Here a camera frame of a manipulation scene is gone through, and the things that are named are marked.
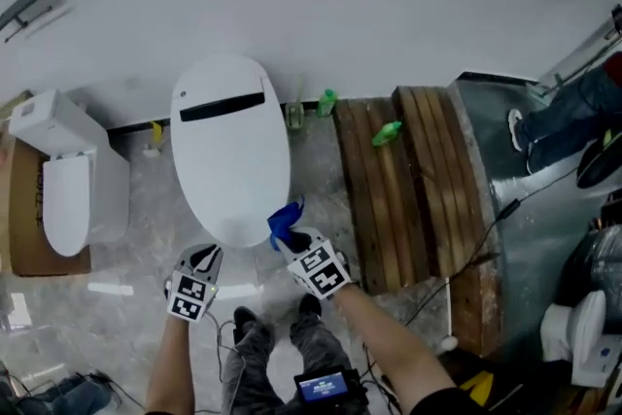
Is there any small black screen device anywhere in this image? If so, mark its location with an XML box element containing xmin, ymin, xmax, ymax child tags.
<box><xmin>293</xmin><ymin>367</ymin><xmax>363</xmax><ymax>406</ymax></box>

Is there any green detergent bottle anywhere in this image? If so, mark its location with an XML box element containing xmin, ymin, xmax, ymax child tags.
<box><xmin>316</xmin><ymin>87</ymin><xmax>339</xmax><ymax>119</ymax></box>
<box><xmin>371</xmin><ymin>120</ymin><xmax>403</xmax><ymax>148</ymax></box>

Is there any blue cleaning cloth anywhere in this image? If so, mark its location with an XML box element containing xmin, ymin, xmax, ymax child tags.
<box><xmin>265</xmin><ymin>194</ymin><xmax>306</xmax><ymax>254</ymax></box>

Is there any person's right forearm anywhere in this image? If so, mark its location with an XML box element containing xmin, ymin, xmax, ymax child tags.
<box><xmin>329</xmin><ymin>284</ymin><xmax>458</xmax><ymax>409</ymax></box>

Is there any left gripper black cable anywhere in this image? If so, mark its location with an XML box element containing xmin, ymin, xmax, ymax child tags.
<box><xmin>203</xmin><ymin>310</ymin><xmax>244</xmax><ymax>385</ymax></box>

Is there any white toilet lid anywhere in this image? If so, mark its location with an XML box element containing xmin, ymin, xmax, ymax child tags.
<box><xmin>169</xmin><ymin>75</ymin><xmax>292</xmax><ymax>249</ymax></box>

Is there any white toilet bowl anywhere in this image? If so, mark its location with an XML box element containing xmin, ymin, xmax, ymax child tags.
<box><xmin>539</xmin><ymin>289</ymin><xmax>608</xmax><ymax>388</ymax></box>

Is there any long handled floor mop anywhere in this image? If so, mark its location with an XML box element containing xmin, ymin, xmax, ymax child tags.
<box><xmin>534</xmin><ymin>4</ymin><xmax>622</xmax><ymax>98</ymax></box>

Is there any person's left forearm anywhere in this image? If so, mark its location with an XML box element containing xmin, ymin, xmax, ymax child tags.
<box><xmin>145</xmin><ymin>313</ymin><xmax>205</xmax><ymax>415</ymax></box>

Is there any white smart toilet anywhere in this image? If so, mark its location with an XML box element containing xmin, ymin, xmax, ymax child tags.
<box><xmin>172</xmin><ymin>53</ymin><xmax>281</xmax><ymax>96</ymax></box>

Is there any person's black shirt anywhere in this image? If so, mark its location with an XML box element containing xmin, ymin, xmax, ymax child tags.
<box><xmin>410</xmin><ymin>386</ymin><xmax>487</xmax><ymax>415</ymax></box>

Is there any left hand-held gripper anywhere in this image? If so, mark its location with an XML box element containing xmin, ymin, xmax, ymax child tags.
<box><xmin>166</xmin><ymin>242</ymin><xmax>225</xmax><ymax>324</ymax></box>

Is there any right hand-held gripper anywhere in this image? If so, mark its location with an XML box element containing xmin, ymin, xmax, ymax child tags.
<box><xmin>274</xmin><ymin>226</ymin><xmax>352</xmax><ymax>301</ymax></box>

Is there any white tank toilet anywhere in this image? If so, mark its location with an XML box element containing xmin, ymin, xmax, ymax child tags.
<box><xmin>8</xmin><ymin>87</ymin><xmax>131</xmax><ymax>259</ymax></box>

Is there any person's right leg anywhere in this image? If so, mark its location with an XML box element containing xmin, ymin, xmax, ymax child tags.
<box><xmin>290</xmin><ymin>294</ymin><xmax>361</xmax><ymax>415</ymax></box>

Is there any black wall shelf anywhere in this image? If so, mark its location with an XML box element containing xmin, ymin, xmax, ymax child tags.
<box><xmin>0</xmin><ymin>0</ymin><xmax>55</xmax><ymax>44</ymax></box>

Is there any wooden plank platform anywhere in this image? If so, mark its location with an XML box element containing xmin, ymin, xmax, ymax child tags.
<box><xmin>332</xmin><ymin>85</ymin><xmax>504</xmax><ymax>359</ymax></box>

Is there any plastic wrapped grey bundle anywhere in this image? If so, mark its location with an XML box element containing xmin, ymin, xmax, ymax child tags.
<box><xmin>566</xmin><ymin>223</ymin><xmax>622</xmax><ymax>307</ymax></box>

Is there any person's left leg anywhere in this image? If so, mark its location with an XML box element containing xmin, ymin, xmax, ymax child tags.
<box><xmin>221</xmin><ymin>305</ymin><xmax>288</xmax><ymax>415</ymax></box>

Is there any person's right hand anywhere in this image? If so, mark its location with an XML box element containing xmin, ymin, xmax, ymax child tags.
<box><xmin>333</xmin><ymin>249</ymin><xmax>362</xmax><ymax>291</ymax></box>

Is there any brown cardboard box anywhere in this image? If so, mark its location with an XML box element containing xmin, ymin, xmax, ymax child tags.
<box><xmin>0</xmin><ymin>89</ymin><xmax>92</xmax><ymax>278</ymax></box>

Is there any black power cable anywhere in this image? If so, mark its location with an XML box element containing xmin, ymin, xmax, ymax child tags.
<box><xmin>402</xmin><ymin>164</ymin><xmax>582</xmax><ymax>329</ymax></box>

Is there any person's leg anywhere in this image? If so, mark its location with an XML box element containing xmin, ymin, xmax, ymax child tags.
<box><xmin>221</xmin><ymin>305</ymin><xmax>288</xmax><ymax>415</ymax></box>
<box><xmin>290</xmin><ymin>294</ymin><xmax>361</xmax><ymax>415</ymax></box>

